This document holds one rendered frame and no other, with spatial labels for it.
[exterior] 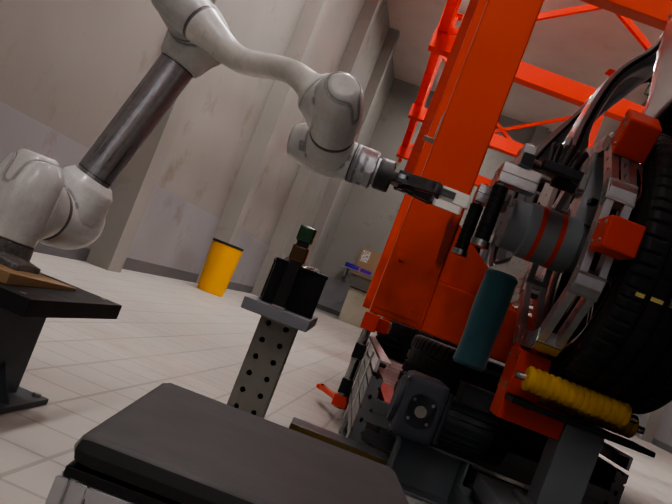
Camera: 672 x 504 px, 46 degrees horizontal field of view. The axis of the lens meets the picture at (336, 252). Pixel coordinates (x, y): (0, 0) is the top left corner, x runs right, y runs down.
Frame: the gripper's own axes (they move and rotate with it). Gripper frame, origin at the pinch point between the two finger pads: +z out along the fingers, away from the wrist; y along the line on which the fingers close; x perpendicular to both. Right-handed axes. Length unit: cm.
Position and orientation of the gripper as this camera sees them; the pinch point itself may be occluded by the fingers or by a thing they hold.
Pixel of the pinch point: (459, 204)
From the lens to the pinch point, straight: 181.0
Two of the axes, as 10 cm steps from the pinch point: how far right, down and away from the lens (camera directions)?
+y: -0.2, -0.6, -10.0
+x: 3.7, -9.3, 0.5
